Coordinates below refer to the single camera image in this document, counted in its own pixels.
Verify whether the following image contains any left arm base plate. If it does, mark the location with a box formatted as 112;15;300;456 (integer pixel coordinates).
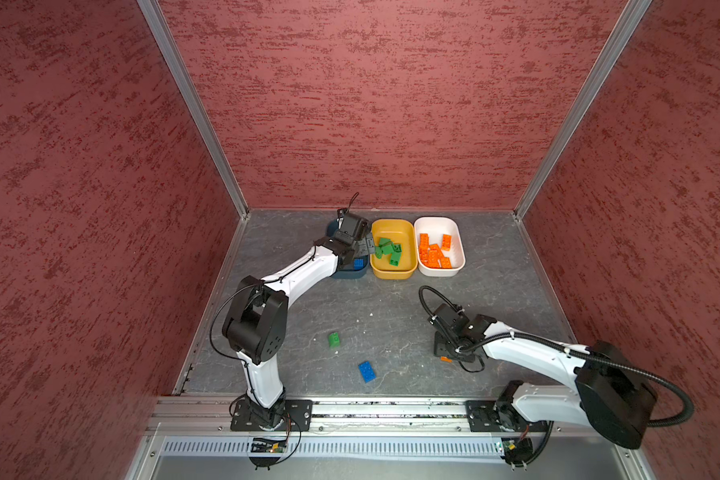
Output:
230;397;314;432

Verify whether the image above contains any teal plastic bin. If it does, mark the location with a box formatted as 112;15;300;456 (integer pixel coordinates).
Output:
326;219;370;280

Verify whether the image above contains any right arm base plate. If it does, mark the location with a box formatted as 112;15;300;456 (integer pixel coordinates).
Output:
464;400;517;433

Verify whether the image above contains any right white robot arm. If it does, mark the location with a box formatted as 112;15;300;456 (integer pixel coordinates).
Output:
429;304;657;449

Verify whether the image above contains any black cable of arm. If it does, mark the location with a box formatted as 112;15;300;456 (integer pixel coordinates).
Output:
208;245;319;361
418;285;695;428

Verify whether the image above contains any white plastic bin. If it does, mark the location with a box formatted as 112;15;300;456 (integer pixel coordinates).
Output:
413;216;466;278

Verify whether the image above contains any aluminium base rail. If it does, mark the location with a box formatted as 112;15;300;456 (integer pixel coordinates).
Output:
125;394;637;480

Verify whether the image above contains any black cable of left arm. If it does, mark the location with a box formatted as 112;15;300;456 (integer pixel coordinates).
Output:
208;245;319;361

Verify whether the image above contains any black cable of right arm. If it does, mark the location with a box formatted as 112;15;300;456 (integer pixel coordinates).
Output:
418;285;695;428

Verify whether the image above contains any yellow plastic bin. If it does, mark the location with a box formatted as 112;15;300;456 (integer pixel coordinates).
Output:
371;219;418;280

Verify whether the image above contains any aluminium corner post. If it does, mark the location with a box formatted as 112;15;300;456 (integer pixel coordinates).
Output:
137;0;250;221
514;0;652;223

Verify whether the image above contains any aluminium corner post right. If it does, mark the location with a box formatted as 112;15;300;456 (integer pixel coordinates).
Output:
514;0;652;223

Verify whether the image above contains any aluminium corner post left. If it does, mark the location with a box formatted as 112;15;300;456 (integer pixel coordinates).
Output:
137;0;250;221

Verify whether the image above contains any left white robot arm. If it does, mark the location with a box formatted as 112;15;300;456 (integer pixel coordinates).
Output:
222;208;371;429

